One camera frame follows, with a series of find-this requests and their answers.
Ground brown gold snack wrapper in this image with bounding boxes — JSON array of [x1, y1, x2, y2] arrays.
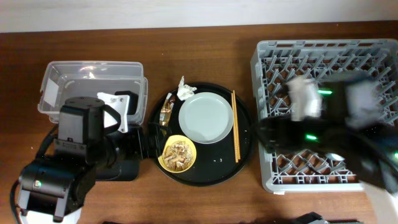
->
[[159, 93, 176, 127]]

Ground black round tray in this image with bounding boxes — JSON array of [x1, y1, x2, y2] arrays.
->
[[148, 83, 256, 187]]

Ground yellow bowl with food scraps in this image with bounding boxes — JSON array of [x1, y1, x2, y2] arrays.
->
[[157, 135, 197, 174]]

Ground wooden chopstick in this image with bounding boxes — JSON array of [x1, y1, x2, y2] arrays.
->
[[231, 91, 239, 163], [233, 90, 241, 160]]

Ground left wooden chopstick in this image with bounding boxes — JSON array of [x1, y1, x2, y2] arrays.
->
[[231, 91, 239, 163]]

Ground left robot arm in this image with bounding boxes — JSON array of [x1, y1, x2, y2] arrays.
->
[[9, 96, 171, 223]]

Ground clear plastic bin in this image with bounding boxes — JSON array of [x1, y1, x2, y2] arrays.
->
[[37, 61, 148, 124]]

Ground grey dishwasher rack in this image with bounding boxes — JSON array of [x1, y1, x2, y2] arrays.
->
[[251, 39, 397, 194]]

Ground right wooden chopstick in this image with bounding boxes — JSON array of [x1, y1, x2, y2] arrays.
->
[[233, 90, 241, 160]]

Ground grey round plate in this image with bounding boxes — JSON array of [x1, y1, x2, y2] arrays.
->
[[178, 92, 234, 144]]

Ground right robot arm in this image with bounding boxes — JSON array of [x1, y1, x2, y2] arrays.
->
[[251, 71, 397, 223]]

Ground light blue cup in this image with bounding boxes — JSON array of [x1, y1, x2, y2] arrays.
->
[[325, 153, 344, 161]]

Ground crumpled white tissue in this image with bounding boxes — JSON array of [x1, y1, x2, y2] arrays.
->
[[177, 76, 197, 101]]

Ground black rectangular tray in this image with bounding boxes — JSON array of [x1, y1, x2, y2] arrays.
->
[[96, 131, 140, 182]]

